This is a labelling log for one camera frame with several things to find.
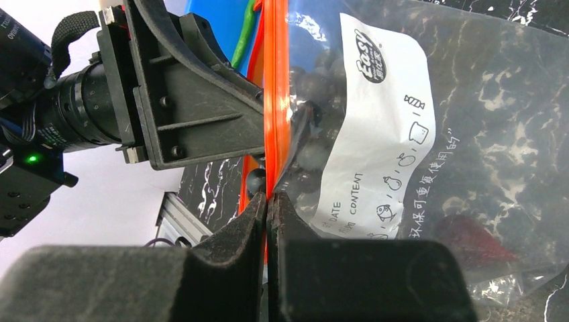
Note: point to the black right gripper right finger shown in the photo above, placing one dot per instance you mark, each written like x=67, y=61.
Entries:
x=311, y=278

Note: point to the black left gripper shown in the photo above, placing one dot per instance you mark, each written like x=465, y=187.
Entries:
x=193, y=107

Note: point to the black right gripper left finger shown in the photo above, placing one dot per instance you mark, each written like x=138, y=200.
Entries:
x=219, y=279

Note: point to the dark red fig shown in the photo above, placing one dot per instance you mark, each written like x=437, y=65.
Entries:
x=471, y=244

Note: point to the clear zip top bag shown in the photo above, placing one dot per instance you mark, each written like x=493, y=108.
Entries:
x=384, y=117

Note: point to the long green chili pepper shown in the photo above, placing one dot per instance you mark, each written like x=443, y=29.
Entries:
x=245, y=34

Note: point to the blue plastic bin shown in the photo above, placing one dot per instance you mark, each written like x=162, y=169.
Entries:
x=226, y=18

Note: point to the red chili pepper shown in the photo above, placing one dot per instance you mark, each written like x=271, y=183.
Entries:
x=255, y=71

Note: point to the aluminium frame rail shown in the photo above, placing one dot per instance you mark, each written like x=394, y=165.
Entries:
x=178, y=225

